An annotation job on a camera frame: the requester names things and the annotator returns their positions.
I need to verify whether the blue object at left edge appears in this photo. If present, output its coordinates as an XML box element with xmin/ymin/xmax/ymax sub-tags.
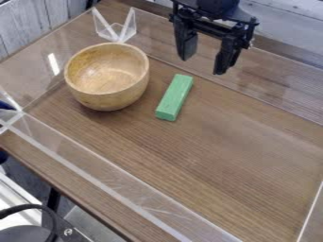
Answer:
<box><xmin>0</xmin><ymin>100</ymin><xmax>15</xmax><ymax>110</ymax></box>

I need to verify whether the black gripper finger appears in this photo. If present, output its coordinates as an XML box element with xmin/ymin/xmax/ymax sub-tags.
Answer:
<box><xmin>174</xmin><ymin>15</ymin><xmax>198</xmax><ymax>61</ymax></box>
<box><xmin>214</xmin><ymin>37</ymin><xmax>242</xmax><ymax>75</ymax></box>

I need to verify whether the grey metal base plate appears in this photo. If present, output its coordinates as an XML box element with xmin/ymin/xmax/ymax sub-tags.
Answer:
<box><xmin>41</xmin><ymin>211</ymin><xmax>93</xmax><ymax>242</ymax></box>

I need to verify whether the black table leg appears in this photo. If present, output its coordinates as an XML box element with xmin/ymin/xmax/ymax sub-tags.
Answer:
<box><xmin>47</xmin><ymin>188</ymin><xmax>60</xmax><ymax>212</ymax></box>

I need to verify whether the brown wooden bowl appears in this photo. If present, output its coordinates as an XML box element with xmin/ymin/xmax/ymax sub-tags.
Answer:
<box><xmin>64</xmin><ymin>43</ymin><xmax>150</xmax><ymax>112</ymax></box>

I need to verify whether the black cable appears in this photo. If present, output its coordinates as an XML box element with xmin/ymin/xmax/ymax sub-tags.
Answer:
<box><xmin>0</xmin><ymin>203</ymin><xmax>59</xmax><ymax>242</ymax></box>

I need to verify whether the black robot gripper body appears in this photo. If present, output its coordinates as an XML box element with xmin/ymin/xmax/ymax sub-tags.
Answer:
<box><xmin>170</xmin><ymin>0</ymin><xmax>260</xmax><ymax>49</ymax></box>

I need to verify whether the clear acrylic enclosure wall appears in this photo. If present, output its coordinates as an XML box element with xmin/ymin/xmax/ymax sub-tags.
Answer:
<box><xmin>0</xmin><ymin>0</ymin><xmax>323</xmax><ymax>242</ymax></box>

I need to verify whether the green rectangular block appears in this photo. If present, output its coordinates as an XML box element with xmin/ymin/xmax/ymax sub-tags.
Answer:
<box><xmin>155</xmin><ymin>74</ymin><xmax>194</xmax><ymax>121</ymax></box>

